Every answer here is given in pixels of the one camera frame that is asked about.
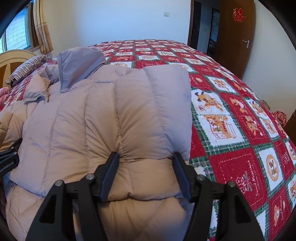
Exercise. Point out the wooden dresser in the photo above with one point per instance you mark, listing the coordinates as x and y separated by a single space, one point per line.
290 127

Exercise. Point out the pink folded quilt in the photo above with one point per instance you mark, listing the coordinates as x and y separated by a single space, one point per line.
4 94

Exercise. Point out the window with dark frame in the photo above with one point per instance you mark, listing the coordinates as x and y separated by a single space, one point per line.
21 33

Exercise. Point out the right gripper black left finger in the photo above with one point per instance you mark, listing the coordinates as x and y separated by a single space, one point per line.
55 217

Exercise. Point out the clothes pile on floor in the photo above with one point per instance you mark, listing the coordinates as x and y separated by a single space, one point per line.
280 116

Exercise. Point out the brown wooden door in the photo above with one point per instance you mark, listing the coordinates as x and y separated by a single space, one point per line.
231 51

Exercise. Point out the red patchwork cartoon bedspread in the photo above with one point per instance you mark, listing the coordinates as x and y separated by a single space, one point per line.
234 136

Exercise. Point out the striped pillow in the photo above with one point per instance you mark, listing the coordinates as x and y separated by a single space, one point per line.
26 68

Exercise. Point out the red double happiness decal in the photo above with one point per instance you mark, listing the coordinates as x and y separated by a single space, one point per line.
238 15

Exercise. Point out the right beige floral curtain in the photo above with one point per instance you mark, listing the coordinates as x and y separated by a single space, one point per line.
41 28

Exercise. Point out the light purple puffer jacket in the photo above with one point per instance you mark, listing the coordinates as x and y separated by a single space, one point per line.
74 114

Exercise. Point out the cream and wood headboard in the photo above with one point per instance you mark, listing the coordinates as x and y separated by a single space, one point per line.
9 61

